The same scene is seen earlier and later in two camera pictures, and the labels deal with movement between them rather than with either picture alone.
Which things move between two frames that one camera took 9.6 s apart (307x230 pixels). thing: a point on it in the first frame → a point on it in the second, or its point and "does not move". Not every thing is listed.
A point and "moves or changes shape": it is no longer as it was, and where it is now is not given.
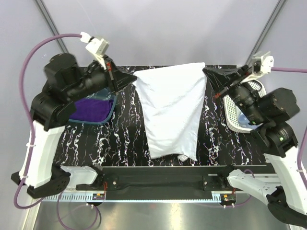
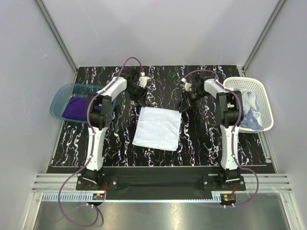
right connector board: [228, 199] does not move
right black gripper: [219, 78] → [184, 105]
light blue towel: [172, 99] moves or changes shape
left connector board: [98, 197] does not move
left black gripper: [119, 78] → [140, 97]
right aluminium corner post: [265, 31] does not move
